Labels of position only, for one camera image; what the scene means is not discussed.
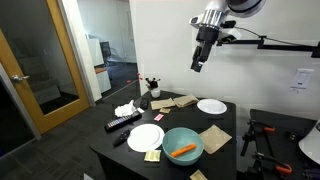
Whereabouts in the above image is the teal bowl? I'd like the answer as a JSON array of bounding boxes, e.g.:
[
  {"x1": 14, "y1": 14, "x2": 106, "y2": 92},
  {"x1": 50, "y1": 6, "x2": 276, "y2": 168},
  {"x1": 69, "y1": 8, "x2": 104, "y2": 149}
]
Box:
[{"x1": 161, "y1": 126, "x2": 205, "y2": 167}]

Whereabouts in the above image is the white round vase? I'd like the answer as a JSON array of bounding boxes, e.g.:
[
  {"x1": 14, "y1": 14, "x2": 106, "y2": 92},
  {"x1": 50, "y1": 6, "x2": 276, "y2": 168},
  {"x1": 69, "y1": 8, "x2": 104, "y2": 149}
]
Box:
[{"x1": 150, "y1": 87, "x2": 162, "y2": 99}]

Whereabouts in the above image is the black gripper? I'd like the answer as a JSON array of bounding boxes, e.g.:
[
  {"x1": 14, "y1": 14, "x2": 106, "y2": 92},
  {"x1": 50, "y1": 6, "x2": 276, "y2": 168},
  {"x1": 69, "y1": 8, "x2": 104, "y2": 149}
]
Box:
[{"x1": 190, "y1": 25, "x2": 222, "y2": 73}]

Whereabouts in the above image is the orange handled bar clamp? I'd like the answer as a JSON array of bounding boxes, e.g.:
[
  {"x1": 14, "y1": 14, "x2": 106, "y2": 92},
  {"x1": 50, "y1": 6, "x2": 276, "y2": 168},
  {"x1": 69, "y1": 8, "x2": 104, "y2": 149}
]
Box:
[
  {"x1": 246, "y1": 151, "x2": 294, "y2": 180},
  {"x1": 241, "y1": 119, "x2": 277, "y2": 157}
]

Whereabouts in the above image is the small black bracket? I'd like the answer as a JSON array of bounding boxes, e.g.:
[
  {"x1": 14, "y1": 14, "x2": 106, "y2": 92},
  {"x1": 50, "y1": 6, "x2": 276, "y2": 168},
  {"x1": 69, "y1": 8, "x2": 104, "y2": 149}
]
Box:
[{"x1": 288, "y1": 131, "x2": 300, "y2": 141}]

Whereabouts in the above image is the white wall switch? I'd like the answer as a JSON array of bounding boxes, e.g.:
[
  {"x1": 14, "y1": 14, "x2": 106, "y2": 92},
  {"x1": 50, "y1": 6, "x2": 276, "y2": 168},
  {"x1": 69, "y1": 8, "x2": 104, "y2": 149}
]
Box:
[{"x1": 289, "y1": 68, "x2": 315, "y2": 91}]

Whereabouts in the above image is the silver door handle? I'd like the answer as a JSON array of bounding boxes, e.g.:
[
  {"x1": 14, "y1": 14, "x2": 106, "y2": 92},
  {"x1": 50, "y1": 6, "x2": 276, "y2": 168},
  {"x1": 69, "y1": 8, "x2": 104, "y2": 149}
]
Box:
[{"x1": 11, "y1": 74, "x2": 30, "y2": 83}]

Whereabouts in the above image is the black perforated side table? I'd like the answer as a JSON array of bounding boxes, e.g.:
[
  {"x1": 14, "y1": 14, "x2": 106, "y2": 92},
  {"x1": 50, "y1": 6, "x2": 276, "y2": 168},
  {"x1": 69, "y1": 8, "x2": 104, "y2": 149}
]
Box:
[{"x1": 244, "y1": 108, "x2": 320, "y2": 180}]

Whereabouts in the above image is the wooden door with glass pane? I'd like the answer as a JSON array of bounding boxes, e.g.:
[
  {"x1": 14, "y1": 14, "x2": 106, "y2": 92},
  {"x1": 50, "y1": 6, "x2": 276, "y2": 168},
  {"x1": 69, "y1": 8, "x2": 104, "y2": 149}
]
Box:
[{"x1": 0, "y1": 0, "x2": 92, "y2": 135}]

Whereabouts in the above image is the white office cabinet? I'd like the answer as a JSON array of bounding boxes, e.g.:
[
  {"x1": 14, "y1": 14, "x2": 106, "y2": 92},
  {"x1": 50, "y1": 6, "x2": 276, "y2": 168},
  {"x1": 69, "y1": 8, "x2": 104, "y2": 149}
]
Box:
[{"x1": 85, "y1": 33, "x2": 105, "y2": 68}]

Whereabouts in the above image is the pale yellow packet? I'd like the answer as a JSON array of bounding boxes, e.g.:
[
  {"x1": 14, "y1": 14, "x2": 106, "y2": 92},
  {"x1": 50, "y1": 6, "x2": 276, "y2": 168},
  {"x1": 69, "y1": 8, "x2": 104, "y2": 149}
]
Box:
[{"x1": 143, "y1": 149, "x2": 162, "y2": 163}]

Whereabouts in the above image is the white round plate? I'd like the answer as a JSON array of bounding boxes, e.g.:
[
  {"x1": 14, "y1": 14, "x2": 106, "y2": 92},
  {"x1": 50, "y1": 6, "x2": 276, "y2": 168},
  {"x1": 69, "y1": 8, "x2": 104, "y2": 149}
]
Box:
[
  {"x1": 196, "y1": 98, "x2": 228, "y2": 116},
  {"x1": 126, "y1": 123, "x2": 166, "y2": 153}
]

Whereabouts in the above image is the black office chair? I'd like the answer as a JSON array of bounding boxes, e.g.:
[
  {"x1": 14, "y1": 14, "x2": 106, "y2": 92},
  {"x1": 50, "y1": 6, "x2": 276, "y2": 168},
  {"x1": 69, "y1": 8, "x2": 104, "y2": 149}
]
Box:
[{"x1": 99, "y1": 41, "x2": 118, "y2": 66}]

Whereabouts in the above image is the brown paper napkin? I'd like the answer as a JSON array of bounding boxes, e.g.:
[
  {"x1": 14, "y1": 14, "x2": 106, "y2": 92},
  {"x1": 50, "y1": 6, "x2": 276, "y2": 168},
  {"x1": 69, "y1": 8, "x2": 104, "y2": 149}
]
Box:
[
  {"x1": 199, "y1": 124, "x2": 233, "y2": 155},
  {"x1": 172, "y1": 93, "x2": 200, "y2": 109},
  {"x1": 189, "y1": 169, "x2": 209, "y2": 180},
  {"x1": 150, "y1": 97, "x2": 177, "y2": 111}
]

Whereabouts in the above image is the small black remote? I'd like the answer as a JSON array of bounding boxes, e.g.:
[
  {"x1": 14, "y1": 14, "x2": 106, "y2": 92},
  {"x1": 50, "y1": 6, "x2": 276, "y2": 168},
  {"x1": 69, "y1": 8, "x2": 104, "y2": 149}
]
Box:
[{"x1": 112, "y1": 129, "x2": 131, "y2": 148}]

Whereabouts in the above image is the white cabinet with orange top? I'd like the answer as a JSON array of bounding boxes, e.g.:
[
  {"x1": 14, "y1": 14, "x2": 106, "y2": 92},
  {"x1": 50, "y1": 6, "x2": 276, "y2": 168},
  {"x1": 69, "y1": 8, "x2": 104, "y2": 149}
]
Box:
[{"x1": 94, "y1": 67, "x2": 113, "y2": 94}]

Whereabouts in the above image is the long remote with many buttons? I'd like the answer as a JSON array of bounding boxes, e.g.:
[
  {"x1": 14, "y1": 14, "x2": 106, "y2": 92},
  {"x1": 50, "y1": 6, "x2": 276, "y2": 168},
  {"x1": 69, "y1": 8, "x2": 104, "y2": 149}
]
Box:
[{"x1": 104, "y1": 110, "x2": 143, "y2": 133}]

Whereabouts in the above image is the orange carrot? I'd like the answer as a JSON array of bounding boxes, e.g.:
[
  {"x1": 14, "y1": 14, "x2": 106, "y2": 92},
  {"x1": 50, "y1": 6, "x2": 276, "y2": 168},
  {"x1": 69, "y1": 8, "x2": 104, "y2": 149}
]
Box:
[{"x1": 170, "y1": 143, "x2": 198, "y2": 158}]

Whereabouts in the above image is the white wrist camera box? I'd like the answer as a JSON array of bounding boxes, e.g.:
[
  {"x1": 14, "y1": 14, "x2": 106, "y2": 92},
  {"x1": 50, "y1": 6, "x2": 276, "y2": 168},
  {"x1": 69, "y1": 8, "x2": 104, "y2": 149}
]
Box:
[{"x1": 216, "y1": 27, "x2": 243, "y2": 46}]

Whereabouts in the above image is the white cone shaped cover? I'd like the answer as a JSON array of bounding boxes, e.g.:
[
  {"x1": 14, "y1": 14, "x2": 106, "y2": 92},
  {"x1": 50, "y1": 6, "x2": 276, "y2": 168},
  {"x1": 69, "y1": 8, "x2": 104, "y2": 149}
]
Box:
[{"x1": 298, "y1": 118, "x2": 320, "y2": 166}]

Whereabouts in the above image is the black camera on mount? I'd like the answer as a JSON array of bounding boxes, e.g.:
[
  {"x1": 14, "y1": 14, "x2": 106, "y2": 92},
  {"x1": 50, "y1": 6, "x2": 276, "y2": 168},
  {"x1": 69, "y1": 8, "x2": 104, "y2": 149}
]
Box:
[{"x1": 221, "y1": 20, "x2": 237, "y2": 29}]

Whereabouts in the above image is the black remote control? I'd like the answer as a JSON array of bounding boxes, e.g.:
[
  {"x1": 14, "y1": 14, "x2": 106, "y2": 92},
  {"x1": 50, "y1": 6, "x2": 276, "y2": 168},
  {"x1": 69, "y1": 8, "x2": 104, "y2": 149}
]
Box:
[{"x1": 139, "y1": 96, "x2": 150, "y2": 110}]

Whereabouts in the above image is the crumpled white tissue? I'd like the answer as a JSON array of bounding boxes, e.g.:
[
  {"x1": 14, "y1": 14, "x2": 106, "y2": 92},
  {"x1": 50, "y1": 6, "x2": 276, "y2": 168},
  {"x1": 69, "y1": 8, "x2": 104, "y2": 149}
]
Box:
[{"x1": 114, "y1": 99, "x2": 138, "y2": 118}]

